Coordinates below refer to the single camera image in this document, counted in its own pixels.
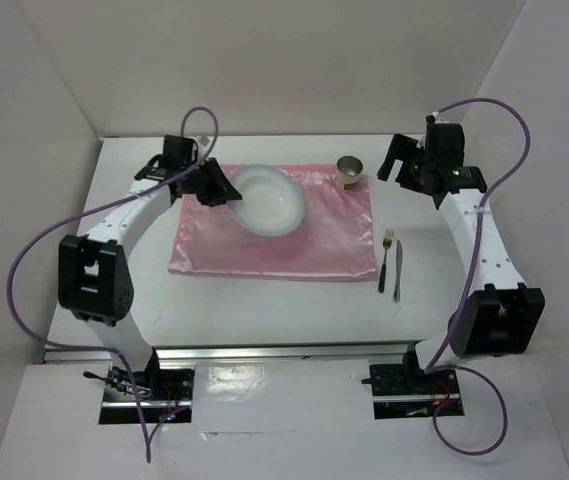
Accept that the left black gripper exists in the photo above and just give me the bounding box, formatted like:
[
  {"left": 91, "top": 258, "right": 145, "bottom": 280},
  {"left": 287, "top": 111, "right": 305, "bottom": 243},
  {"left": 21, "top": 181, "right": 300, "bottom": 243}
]
[{"left": 180, "top": 155, "right": 240, "bottom": 207}]

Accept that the small metal cup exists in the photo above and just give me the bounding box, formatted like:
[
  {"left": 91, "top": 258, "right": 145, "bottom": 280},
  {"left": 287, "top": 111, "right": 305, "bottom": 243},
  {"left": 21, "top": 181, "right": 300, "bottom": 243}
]
[{"left": 335, "top": 155, "right": 363, "bottom": 191}]

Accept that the white round plate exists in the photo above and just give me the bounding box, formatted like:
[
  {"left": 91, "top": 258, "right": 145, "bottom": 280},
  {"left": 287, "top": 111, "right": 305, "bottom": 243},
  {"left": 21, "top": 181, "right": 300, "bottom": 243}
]
[{"left": 227, "top": 164, "right": 305, "bottom": 237}]

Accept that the pink rose satin cloth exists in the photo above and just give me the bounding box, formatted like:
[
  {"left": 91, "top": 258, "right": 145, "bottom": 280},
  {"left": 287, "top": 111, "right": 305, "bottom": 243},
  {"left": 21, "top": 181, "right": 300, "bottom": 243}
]
[{"left": 168, "top": 164, "right": 376, "bottom": 281}]

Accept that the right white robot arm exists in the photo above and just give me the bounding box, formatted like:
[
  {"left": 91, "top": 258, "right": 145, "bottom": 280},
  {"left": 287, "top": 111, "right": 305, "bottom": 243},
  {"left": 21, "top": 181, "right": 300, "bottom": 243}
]
[{"left": 378, "top": 114, "right": 545, "bottom": 392}]

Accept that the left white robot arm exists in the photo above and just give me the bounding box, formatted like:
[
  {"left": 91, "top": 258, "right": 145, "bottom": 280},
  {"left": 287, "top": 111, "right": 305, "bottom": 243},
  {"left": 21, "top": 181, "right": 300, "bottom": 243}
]
[{"left": 58, "top": 135, "right": 241, "bottom": 399}]

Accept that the silver table knife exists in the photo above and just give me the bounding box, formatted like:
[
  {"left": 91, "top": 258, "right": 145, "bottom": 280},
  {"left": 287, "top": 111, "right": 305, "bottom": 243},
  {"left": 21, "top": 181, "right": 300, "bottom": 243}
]
[{"left": 393, "top": 240, "right": 403, "bottom": 303}]

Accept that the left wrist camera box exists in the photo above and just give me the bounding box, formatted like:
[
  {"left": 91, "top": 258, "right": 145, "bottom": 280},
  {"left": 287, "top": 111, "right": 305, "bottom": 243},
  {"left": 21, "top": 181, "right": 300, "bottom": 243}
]
[{"left": 195, "top": 135, "right": 213, "bottom": 150}]

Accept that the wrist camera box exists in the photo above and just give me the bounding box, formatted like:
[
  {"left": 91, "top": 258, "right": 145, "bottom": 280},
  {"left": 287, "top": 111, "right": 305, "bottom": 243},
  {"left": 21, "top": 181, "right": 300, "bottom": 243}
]
[
  {"left": 425, "top": 112, "right": 449, "bottom": 124},
  {"left": 195, "top": 135, "right": 213, "bottom": 150}
]

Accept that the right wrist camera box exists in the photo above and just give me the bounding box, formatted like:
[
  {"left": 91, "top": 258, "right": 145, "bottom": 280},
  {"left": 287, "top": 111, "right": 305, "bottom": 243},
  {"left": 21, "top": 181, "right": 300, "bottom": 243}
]
[{"left": 425, "top": 112, "right": 449, "bottom": 124}]

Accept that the gold fork dark handle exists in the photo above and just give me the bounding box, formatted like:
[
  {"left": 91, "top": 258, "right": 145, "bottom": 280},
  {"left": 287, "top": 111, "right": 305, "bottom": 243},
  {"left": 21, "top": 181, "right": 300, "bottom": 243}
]
[{"left": 378, "top": 228, "right": 395, "bottom": 293}]

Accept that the aluminium front rail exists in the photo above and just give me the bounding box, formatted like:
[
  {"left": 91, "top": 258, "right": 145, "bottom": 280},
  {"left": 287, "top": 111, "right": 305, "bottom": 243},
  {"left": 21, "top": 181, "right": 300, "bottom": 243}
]
[{"left": 41, "top": 339, "right": 515, "bottom": 365}]

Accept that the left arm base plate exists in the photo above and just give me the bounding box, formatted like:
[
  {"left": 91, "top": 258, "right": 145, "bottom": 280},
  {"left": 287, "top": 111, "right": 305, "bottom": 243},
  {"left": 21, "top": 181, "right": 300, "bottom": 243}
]
[{"left": 83, "top": 367, "right": 195, "bottom": 425}]

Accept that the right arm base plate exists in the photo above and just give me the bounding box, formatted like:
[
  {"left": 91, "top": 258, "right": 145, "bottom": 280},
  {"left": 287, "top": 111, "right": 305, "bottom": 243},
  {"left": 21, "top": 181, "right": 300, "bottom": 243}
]
[{"left": 361, "top": 350, "right": 465, "bottom": 420}]

